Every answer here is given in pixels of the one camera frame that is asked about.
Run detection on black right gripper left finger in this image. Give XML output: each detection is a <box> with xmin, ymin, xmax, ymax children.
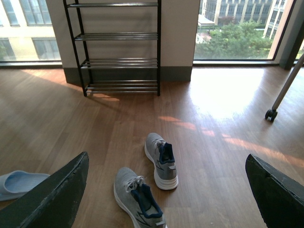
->
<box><xmin>0</xmin><ymin>152</ymin><xmax>89</xmax><ymax>228</ymax></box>

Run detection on grey sneaker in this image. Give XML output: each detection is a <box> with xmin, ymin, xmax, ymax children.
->
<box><xmin>144</xmin><ymin>133</ymin><xmax>179</xmax><ymax>190</ymax></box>
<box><xmin>114</xmin><ymin>167</ymin><xmax>168</xmax><ymax>228</ymax></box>

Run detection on white table leg with caster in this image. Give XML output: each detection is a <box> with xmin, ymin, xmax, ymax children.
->
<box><xmin>265</xmin><ymin>55</ymin><xmax>304</xmax><ymax>122</ymax></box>

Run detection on light blue slipper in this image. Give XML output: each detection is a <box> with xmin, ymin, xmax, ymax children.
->
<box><xmin>0</xmin><ymin>171</ymin><xmax>50</xmax><ymax>201</ymax></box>

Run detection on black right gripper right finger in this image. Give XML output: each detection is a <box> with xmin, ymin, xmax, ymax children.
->
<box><xmin>245</xmin><ymin>154</ymin><xmax>304</xmax><ymax>228</ymax></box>

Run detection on black metal shoe rack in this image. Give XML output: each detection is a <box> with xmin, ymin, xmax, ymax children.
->
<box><xmin>63</xmin><ymin>0</ymin><xmax>162</xmax><ymax>96</ymax></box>

